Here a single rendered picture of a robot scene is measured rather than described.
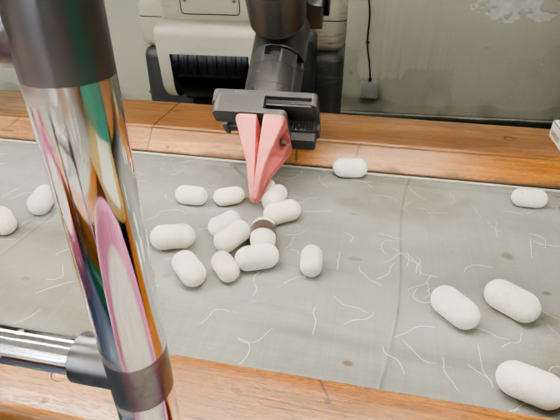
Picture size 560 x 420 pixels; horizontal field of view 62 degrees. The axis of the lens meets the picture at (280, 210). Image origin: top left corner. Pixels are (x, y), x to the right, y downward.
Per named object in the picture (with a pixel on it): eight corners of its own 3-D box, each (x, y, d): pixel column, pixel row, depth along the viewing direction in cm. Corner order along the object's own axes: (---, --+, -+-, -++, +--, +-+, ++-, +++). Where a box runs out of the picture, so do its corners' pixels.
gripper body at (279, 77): (316, 110, 43) (325, 43, 45) (209, 104, 45) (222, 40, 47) (319, 144, 49) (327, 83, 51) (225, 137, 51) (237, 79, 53)
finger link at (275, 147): (273, 189, 41) (288, 96, 44) (194, 182, 42) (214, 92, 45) (282, 215, 47) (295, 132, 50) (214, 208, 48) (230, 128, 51)
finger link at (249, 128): (301, 191, 40) (314, 97, 43) (221, 184, 41) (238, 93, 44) (307, 217, 46) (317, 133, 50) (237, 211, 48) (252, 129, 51)
